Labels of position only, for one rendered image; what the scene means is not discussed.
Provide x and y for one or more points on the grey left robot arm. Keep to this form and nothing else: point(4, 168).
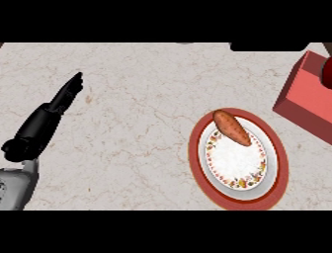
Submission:
point(5, 187)

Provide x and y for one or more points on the white plate with floral rim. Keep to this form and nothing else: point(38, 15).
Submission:
point(236, 164)

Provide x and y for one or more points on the pink open box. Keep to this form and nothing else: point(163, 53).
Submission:
point(310, 99)

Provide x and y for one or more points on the orange sweet potato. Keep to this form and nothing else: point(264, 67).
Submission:
point(230, 128)

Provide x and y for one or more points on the red oval placemat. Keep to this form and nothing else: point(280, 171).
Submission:
point(277, 184)

